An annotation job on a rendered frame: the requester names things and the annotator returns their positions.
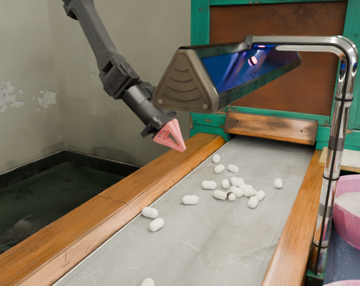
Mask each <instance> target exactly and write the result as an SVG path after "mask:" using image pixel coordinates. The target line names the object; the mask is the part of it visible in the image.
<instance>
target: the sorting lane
mask: <svg viewBox="0 0 360 286"><path fill-rule="evenodd" d="M215 154H218V155H219V156H220V160H219V162H218V163H215V162H213V160H212V159H213V156H214V155H215ZM312 156H313V155H309V154H302V153H295V152H288V151H283V150H276V149H269V148H262V147H257V146H250V145H243V144H236V143H232V142H227V143H226V144H225V145H223V146H222V147H221V148H220V149H219V150H217V151H216V152H215V153H213V155H211V156H210V157H209V158H207V159H206V160H205V161H204V162H203V163H201V164H200V165H199V166H198V167H197V168H195V169H194V170H193V171H192V172H191V173H189V174H188V175H186V176H185V177H184V178H183V179H182V180H180V181H179V182H178V183H177V184H176V185H174V186H173V187H172V188H171V189H170V190H168V191H167V192H166V193H165V194H163V195H162V196H161V197H160V198H159V199H157V200H156V201H155V202H154V203H153V204H151V205H150V206H149V207H150V208H154V209H156V210H157V211H158V216H157V217H156V218H149V217H145V216H144V215H143V214H142V212H141V213H140V214H139V215H138V216H137V217H135V218H134V219H133V220H132V221H131V222H129V223H128V224H127V225H126V226H125V227H123V228H122V229H120V230H119V231H118V232H117V233H116V234H114V235H113V236H112V237H111V238H110V239H108V240H107V241H106V242H105V243H104V244H102V245H101V246H100V247H99V248H97V249H96V250H95V251H94V252H93V253H91V254H90V255H89V256H88V257H87V258H85V259H84V260H83V261H82V262H81V263H79V264H78V265H77V266H75V267H74V268H73V269H72V270H71V271H69V272H68V273H67V274H66V275H65V276H63V277H62V278H61V279H60V280H59V281H57V282H56V283H54V284H53V285H52V286H140V285H142V283H143V281H144V280H145V279H146V278H151V279H152V280H153V281H154V286H261V283H262V281H263V278H264V275H265V273H266V270H267V268H268V266H269V263H270V261H271V258H272V256H273V253H274V251H275V248H276V246H277V243H278V241H279V238H280V236H281V234H282V231H283V228H284V226H285V223H286V221H287V218H288V215H289V214H290V211H291V208H292V206H293V204H294V201H295V199H296V196H297V194H298V191H299V188H300V186H301V184H302V181H303V179H304V176H305V174H306V171H307V168H308V166H309V163H310V161H311V159H312ZM218 165H223V166H224V170H223V171H222V172H220V173H216V172H215V170H214V169H215V167H216V166H218ZM229 165H234V166H237V167H238V172H236V173H234V172H231V171H229V170H228V166H229ZM233 177H237V178H243V180H244V183H245V185H251V186H252V187H253V189H254V190H256V191H257V193H258V191H263V192H264V193H265V196H264V197H263V199H262V200H259V202H258V204H257V206H256V207H255V208H251V207H249V206H248V201H249V200H250V198H251V197H246V196H244V194H243V195H242V196H241V197H236V199H235V200H234V201H230V200H229V199H228V198H226V199H224V200H221V199H217V198H215V197H214V195H213V193H214V191H216V190H219V191H223V192H225V193H227V192H228V191H229V189H230V188H231V187H233V185H232V183H231V178H233ZM277 178H279V179H281V180H282V183H283V186H282V188H276V187H275V183H274V181H275V180H276V179H277ZM224 179H227V180H228V181H229V187H228V188H227V189H225V188H223V186H222V181H223V180H224ZM205 180H206V181H214V182H215V183H216V188H215V189H213V190H212V189H204V188H203V187H202V183H203V182H204V181H205ZM186 195H195V196H197V197H198V199H199V201H198V203H197V204H189V205H187V204H184V203H183V197H184V196H186ZM157 218H162V219H163V221H164V225H163V227H161V228H159V229H158V230H157V231H155V232H153V231H151V230H150V228H149V224H150V223H151V222H152V221H154V220H155V219H157Z"/></svg>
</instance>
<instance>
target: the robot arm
mask: <svg viewBox="0 0 360 286"><path fill-rule="evenodd" d="M62 1H63V2H64V5H63V8H64V10H65V12H66V15H67V16H68V17H70V18H72V19H74V20H78V21H79V23H80V25H81V28H82V30H83V32H84V34H85V36H86V38H87V40H88V42H89V44H90V46H91V48H92V50H93V53H94V55H95V58H96V61H97V67H98V70H99V72H100V73H99V74H98V75H99V77H100V79H101V82H102V84H103V89H104V91H105V92H106V93H107V94H108V95H109V96H112V97H113V98H114V99H115V100H117V99H122V100H123V101H124V103H125V104H126V105H127V106H128V107H129V108H130V109H131V110H132V111H133V112H134V113H135V114H136V116H137V117H138V118H139V119H140V120H141V121H142V122H143V123H144V124H145V125H146V127H145V129H144V130H143V131H142V132H141V134H140V135H141V136H142V137H143V138H145V137H146V136H147V135H149V134H152V133H153V134H154V135H153V136H152V139H153V140H154V142H157V143H160V144H163V145H166V146H169V147H171V148H173V149H175V150H178V151H180V152H183V151H184V150H185V149H186V147H185V144H184V142H183V138H182V135H181V131H180V128H179V124H178V120H177V119H176V118H175V115H176V114H177V113H176V112H175V111H174V110H171V111H169V112H165V113H164V111H163V110H162V109H160V108H156V107H155V106H154V105H153V93H154V91H155V89H156V87H155V86H152V85H151V84H150V83H149V82H143V81H142V80H141V79H140V77H139V76H138V75H137V73H136V72H135V71H134V70H133V69H132V68H131V66H130V64H129V63H127V62H126V60H125V58H124V57H123V56H122V55H121V54H120V53H119V52H118V50H117V49H116V47H115V45H114V43H113V42H112V40H111V38H110V36H109V34H108V32H107V30H106V28H105V26H104V25H103V23H102V21H101V19H100V17H99V15H98V13H97V11H96V9H95V6H94V1H93V0H62ZM171 117H172V118H171ZM169 133H171V134H172V135H173V137H174V138H175V139H176V141H177V143H178V144H177V143H175V142H174V141H173V140H172V139H170V138H169V137H168V135H169Z"/></svg>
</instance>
